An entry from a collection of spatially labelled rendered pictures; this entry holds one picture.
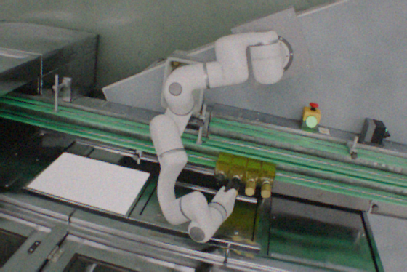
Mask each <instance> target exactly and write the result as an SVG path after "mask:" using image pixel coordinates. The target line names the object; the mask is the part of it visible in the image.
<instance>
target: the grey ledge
mask: <svg viewBox="0 0 407 272"><path fill-rule="evenodd" d="M271 192H273V193H278V194H284V195H288V196H293V197H297V198H303V199H308V200H311V201H319V202H323V203H326V204H333V205H337V206H340V207H348V208H350V209H358V210H362V211H368V209H369V208H370V204H369V201H370V200H369V199H365V198H358V197H355V196H348V195H344V194H341V193H333V192H330V191H325V190H321V189H320V190H318V189H315V188H310V187H307V186H303V185H302V186H300V185H295V184H291V183H286V182H283V181H277V180H275V182H274V186H273V188H272V189H271ZM376 205H378V208H379V210H378V211H376V212H373V210H372V209H371V212H370V214H372V215H376V216H382V217H386V218H392V219H395V220H402V221H407V207H404V206H398V205H396V204H388V203H385V202H380V201H378V202H377V203H376ZM370 214H369V215H370Z"/></svg>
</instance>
